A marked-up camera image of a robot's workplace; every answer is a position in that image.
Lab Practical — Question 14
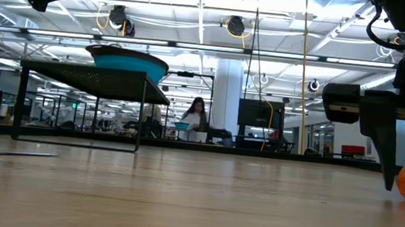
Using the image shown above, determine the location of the blue collapsible bowl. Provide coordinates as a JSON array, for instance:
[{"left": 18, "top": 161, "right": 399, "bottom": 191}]
[{"left": 82, "top": 42, "right": 171, "bottom": 85}]

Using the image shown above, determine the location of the red box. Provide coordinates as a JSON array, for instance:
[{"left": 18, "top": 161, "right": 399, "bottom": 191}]
[{"left": 340, "top": 143, "right": 366, "bottom": 157}]

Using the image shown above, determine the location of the black perforated metal shelf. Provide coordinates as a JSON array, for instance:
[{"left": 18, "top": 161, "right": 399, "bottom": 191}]
[{"left": 10, "top": 59, "right": 174, "bottom": 155}]

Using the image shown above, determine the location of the black monitor on stand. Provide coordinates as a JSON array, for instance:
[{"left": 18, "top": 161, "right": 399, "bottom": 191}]
[{"left": 235, "top": 98, "right": 287, "bottom": 152}]

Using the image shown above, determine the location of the white column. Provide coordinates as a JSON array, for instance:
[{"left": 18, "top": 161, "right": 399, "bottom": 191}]
[{"left": 209, "top": 58, "right": 246, "bottom": 139}]

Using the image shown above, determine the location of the person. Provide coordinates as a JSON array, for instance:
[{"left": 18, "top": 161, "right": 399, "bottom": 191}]
[
  {"left": 139, "top": 102, "right": 164, "bottom": 139},
  {"left": 178, "top": 94, "right": 213, "bottom": 144}
]

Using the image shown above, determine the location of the black ceiling cable reel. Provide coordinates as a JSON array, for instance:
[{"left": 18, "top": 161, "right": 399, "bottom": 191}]
[
  {"left": 225, "top": 15, "right": 247, "bottom": 38},
  {"left": 106, "top": 3, "right": 138, "bottom": 39}
]

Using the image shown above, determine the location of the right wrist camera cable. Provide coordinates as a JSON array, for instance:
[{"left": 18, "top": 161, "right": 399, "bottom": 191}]
[{"left": 364, "top": 1, "right": 405, "bottom": 52}]

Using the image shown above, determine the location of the black metal table frame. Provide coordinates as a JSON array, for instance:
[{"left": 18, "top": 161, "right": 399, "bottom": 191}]
[{"left": 0, "top": 122, "right": 404, "bottom": 177}]

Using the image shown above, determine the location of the black hanging cable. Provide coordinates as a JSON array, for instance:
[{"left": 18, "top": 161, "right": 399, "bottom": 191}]
[{"left": 243, "top": 0, "right": 274, "bottom": 104}]

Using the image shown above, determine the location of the black neighbouring station frame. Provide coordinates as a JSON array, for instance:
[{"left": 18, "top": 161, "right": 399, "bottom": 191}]
[{"left": 150, "top": 69, "right": 216, "bottom": 144}]

